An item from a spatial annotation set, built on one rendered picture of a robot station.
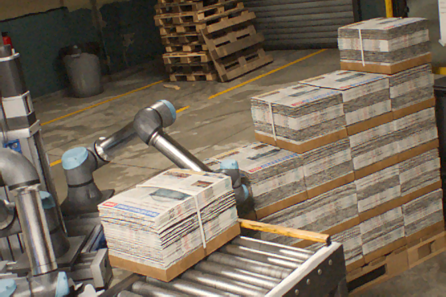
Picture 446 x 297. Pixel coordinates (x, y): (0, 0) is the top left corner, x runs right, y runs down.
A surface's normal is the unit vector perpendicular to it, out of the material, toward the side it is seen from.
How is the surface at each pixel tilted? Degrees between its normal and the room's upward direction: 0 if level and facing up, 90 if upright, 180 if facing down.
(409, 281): 0
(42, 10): 90
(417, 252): 90
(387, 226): 90
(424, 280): 0
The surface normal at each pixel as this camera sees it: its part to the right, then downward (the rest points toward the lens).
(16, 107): -0.06, 0.28
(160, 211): -0.19, -0.93
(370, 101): 0.48, 0.16
